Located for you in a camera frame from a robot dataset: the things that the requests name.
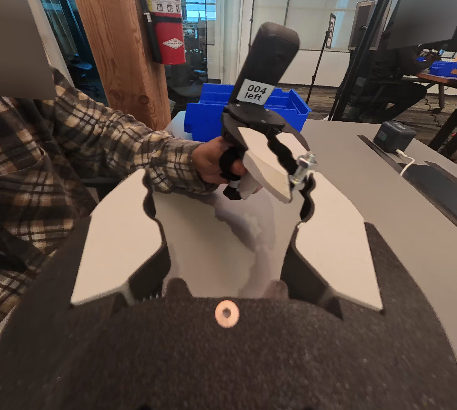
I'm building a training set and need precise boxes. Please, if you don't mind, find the grey framed panel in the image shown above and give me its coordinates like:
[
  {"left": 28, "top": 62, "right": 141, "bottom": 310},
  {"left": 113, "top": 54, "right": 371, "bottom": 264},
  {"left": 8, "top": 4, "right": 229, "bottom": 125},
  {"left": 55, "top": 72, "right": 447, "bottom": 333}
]
[{"left": 348, "top": 0, "right": 385, "bottom": 51}]

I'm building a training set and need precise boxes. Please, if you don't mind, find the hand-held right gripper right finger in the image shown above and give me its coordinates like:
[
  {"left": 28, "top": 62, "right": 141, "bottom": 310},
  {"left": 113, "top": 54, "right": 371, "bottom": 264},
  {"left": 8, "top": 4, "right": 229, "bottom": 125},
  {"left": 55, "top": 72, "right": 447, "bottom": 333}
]
[{"left": 279, "top": 171, "right": 384, "bottom": 311}]

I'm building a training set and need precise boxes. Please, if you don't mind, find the wooden pillar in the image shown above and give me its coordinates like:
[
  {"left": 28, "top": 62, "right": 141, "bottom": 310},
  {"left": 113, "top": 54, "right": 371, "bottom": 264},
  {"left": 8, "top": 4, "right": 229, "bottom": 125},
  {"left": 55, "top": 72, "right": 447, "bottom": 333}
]
[{"left": 59, "top": 0, "right": 172, "bottom": 131}]

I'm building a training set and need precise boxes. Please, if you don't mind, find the black cube device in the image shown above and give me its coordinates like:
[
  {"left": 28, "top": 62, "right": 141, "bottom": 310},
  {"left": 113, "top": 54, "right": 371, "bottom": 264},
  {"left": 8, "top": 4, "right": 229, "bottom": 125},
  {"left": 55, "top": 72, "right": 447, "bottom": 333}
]
[{"left": 374, "top": 121, "right": 417, "bottom": 154}]

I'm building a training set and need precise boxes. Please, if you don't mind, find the person's left hand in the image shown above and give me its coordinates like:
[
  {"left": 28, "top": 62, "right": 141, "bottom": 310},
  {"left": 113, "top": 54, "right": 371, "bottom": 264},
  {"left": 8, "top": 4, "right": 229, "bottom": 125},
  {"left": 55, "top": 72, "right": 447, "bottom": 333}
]
[{"left": 192, "top": 137, "right": 248, "bottom": 185}]

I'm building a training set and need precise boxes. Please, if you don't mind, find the white cable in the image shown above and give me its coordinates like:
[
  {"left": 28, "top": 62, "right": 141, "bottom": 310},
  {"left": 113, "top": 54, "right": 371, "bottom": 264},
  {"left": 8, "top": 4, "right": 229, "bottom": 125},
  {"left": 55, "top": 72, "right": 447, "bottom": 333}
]
[{"left": 396, "top": 149, "right": 416, "bottom": 177}]

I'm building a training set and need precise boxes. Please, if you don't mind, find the steel bolt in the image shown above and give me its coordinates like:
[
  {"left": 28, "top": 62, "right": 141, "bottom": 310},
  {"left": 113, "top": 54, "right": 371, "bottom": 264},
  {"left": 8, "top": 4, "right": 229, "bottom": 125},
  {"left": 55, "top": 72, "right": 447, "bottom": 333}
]
[{"left": 289, "top": 151, "right": 318, "bottom": 189}]

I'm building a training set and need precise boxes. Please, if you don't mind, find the black stand with marker board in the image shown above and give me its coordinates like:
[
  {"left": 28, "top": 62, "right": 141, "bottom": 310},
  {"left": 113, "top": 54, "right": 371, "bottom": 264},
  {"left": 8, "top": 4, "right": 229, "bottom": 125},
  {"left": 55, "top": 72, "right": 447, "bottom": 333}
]
[{"left": 305, "top": 13, "right": 337, "bottom": 105}]

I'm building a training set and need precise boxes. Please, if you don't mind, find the wooden top desk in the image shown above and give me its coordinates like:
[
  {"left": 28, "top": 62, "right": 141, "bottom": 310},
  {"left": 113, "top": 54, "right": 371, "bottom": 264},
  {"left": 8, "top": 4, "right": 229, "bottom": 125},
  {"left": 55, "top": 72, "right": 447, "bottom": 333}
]
[{"left": 416, "top": 71, "right": 457, "bottom": 107}]

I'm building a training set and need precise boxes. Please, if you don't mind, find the black metal frame post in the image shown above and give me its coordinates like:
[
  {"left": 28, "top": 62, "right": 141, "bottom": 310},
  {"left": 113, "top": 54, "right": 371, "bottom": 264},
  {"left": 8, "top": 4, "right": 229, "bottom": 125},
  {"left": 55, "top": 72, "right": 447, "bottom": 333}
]
[{"left": 328, "top": 0, "right": 409, "bottom": 121}]

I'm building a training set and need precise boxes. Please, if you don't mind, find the person's plaid shirt torso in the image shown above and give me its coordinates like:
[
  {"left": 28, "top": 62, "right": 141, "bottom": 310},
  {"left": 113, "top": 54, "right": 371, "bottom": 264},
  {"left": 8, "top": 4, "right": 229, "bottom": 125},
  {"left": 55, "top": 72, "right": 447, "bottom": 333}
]
[{"left": 0, "top": 67, "right": 118, "bottom": 325}]

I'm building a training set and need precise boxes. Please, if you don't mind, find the person's left forearm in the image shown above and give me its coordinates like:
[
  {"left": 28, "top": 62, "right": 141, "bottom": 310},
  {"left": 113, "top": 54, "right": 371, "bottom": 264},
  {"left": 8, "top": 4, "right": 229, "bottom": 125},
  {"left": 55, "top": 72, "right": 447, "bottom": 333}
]
[{"left": 89, "top": 110, "right": 219, "bottom": 194}]

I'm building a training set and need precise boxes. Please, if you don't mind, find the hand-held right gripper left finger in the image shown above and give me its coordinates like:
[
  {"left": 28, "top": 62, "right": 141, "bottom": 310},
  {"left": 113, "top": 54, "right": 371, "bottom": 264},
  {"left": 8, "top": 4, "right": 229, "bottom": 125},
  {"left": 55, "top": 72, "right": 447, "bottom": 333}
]
[{"left": 71, "top": 169, "right": 172, "bottom": 307}]

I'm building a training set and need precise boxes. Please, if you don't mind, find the red fire extinguisher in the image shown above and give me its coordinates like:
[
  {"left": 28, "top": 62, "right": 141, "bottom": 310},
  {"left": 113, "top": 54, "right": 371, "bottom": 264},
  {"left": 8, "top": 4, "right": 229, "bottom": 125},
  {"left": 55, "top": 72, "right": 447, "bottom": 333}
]
[{"left": 137, "top": 0, "right": 187, "bottom": 66}]

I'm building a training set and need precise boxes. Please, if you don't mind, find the blue plastic bin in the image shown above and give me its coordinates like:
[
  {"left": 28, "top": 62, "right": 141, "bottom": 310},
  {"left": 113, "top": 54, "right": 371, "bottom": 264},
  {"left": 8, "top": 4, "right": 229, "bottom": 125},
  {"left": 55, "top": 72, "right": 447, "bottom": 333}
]
[
  {"left": 429, "top": 61, "right": 457, "bottom": 77},
  {"left": 184, "top": 83, "right": 312, "bottom": 142}
]

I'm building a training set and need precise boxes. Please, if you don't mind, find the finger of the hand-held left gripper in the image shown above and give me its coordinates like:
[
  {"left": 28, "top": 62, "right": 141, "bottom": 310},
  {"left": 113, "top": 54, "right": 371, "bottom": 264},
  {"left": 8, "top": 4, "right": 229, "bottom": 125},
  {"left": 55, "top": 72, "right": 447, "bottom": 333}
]
[
  {"left": 237, "top": 127, "right": 298, "bottom": 205},
  {"left": 278, "top": 126, "right": 312, "bottom": 153}
]

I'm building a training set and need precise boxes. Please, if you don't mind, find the black table cable channel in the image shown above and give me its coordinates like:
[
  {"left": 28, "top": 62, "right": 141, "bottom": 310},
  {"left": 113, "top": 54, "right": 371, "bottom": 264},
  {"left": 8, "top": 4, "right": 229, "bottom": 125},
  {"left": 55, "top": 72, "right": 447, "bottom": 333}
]
[{"left": 357, "top": 135, "right": 457, "bottom": 225}]

